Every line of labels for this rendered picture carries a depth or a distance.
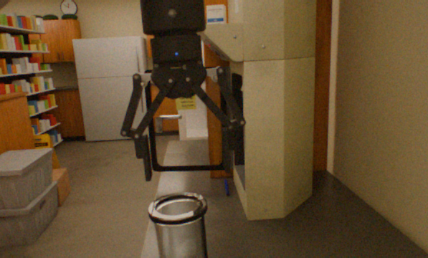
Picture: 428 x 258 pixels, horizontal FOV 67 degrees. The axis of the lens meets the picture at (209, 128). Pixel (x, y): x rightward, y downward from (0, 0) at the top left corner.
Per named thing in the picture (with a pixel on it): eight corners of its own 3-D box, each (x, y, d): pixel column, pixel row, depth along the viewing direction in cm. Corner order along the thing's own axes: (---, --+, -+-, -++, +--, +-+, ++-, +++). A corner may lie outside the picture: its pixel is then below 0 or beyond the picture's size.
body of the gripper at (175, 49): (202, 34, 52) (206, 92, 54) (149, 39, 51) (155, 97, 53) (205, 31, 44) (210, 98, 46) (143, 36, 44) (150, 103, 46)
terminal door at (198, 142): (229, 170, 126) (225, 66, 117) (152, 172, 128) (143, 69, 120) (229, 169, 127) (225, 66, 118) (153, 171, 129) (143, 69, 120)
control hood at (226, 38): (229, 59, 118) (228, 31, 116) (244, 61, 87) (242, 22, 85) (198, 61, 118) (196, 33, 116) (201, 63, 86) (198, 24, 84)
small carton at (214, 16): (226, 27, 98) (225, 6, 97) (224, 26, 94) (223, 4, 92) (210, 29, 99) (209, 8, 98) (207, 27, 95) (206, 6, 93)
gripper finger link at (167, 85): (177, 80, 47) (169, 74, 47) (137, 142, 49) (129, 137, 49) (178, 78, 51) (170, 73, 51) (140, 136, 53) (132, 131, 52)
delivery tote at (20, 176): (59, 180, 311) (54, 147, 303) (29, 209, 252) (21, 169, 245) (15, 183, 309) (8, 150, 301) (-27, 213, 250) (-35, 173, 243)
